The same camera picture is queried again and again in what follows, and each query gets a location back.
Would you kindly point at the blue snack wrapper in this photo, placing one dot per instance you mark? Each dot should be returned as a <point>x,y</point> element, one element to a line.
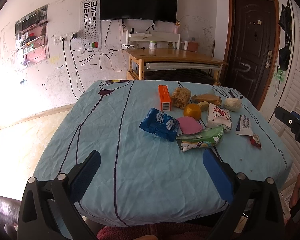
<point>160,124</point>

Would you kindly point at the light blue patterned tablecloth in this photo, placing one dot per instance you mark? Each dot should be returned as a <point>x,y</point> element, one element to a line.
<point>143,178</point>

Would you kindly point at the orange carton box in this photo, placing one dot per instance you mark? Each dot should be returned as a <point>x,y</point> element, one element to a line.
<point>164,97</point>

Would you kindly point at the red candy wrapper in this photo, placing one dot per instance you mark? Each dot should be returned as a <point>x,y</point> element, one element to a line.
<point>255,141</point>

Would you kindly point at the white green jar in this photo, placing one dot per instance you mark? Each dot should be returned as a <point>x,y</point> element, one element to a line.
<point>152,45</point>

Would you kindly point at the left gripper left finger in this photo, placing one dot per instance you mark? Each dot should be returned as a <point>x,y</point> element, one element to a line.
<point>47,203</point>

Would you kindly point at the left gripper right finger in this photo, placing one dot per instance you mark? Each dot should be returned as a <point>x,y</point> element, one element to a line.
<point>257,201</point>

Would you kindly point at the brown biscuit wrapper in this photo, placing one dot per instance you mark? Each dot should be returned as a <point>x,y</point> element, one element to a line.
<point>210,98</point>

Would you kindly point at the person's right hand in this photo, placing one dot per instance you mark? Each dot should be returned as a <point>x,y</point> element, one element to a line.
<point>295,195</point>

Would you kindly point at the white desktop shelf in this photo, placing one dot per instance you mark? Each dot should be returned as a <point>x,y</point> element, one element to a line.
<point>154,36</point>

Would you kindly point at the dark brown bench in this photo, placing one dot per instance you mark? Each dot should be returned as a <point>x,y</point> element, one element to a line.
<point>182,75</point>

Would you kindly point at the eye chart poster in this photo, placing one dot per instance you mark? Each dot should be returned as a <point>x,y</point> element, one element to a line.
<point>90,27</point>

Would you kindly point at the black wall television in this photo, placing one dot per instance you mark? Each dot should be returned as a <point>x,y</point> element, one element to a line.
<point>154,10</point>

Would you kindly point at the small yellow wrapped block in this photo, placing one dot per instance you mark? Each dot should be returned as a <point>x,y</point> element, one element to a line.
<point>204,105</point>

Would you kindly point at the dark brown door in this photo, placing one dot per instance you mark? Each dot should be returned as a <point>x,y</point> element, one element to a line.
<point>252,47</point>

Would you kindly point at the black bag on hook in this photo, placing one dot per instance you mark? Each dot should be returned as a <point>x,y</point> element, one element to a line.
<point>285,22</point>

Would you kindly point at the tan loofah sponge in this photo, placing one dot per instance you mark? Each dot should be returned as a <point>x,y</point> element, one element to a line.
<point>180,97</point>

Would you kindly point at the orange storage box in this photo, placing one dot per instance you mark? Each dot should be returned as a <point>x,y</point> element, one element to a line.
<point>191,46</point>

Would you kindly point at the white patterned tissue pack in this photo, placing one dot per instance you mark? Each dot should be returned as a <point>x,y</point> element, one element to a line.
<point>217,116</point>

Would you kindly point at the white louvered closet door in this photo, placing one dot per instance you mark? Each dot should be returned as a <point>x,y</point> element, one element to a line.
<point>284,91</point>

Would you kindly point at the green snack bag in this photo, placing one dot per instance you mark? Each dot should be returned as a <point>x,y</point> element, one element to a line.
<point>207,138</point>

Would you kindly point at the wooden desk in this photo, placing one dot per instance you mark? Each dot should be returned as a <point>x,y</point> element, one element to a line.
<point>149,60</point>

